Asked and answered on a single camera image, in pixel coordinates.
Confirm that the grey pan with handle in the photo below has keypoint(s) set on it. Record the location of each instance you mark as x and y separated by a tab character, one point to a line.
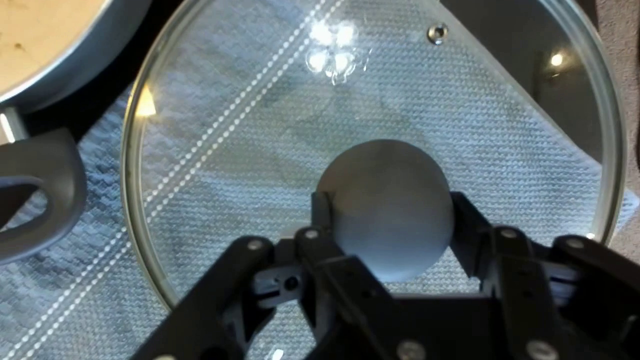
48	48

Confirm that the glass lid with grey knob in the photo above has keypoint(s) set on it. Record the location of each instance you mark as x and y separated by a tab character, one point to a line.
241	104

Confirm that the blue towel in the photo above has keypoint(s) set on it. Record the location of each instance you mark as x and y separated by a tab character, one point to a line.
86	296

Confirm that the round black table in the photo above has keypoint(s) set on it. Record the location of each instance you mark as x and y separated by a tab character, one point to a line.
516	30

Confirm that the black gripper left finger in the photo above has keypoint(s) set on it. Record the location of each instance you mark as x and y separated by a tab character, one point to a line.
233	303

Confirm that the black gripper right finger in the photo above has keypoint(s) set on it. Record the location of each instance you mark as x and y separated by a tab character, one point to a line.
570	301

